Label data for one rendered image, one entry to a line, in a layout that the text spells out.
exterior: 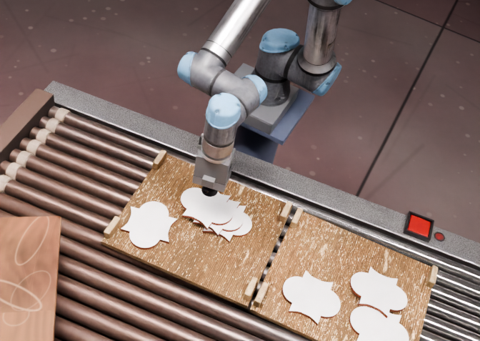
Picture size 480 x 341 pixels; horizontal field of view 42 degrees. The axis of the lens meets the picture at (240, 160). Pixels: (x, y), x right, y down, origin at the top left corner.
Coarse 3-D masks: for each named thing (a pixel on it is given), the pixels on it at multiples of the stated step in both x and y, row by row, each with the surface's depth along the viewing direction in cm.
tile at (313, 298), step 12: (288, 288) 156; (300, 288) 157; (312, 288) 157; (324, 288) 158; (288, 300) 154; (300, 300) 155; (312, 300) 155; (324, 300) 156; (336, 300) 156; (288, 312) 153; (300, 312) 153; (312, 312) 153; (324, 312) 153; (336, 312) 154
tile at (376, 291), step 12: (360, 276) 161; (372, 276) 162; (384, 276) 163; (360, 288) 158; (372, 288) 159; (384, 288) 160; (396, 288) 161; (360, 300) 156; (372, 300) 156; (384, 300) 157; (396, 300) 158; (384, 312) 154
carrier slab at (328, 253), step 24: (312, 216) 174; (288, 240) 167; (312, 240) 168; (336, 240) 170; (360, 240) 171; (288, 264) 162; (312, 264) 163; (336, 264) 164; (360, 264) 166; (384, 264) 167; (408, 264) 168; (336, 288) 160; (408, 288) 163; (264, 312) 152; (408, 312) 158; (312, 336) 150; (336, 336) 151
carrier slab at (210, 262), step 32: (160, 192) 172; (224, 192) 175; (256, 192) 177; (192, 224) 166; (256, 224) 169; (160, 256) 158; (192, 256) 160; (224, 256) 161; (256, 256) 162; (224, 288) 155
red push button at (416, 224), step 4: (412, 216) 180; (412, 220) 179; (416, 220) 179; (420, 220) 180; (424, 220) 180; (412, 224) 178; (416, 224) 178; (420, 224) 178; (424, 224) 179; (428, 224) 179; (408, 228) 177; (412, 228) 177; (416, 228) 177; (420, 228) 178; (424, 228) 178; (428, 228) 178; (416, 232) 176; (420, 232) 177; (424, 232) 177; (428, 232) 177
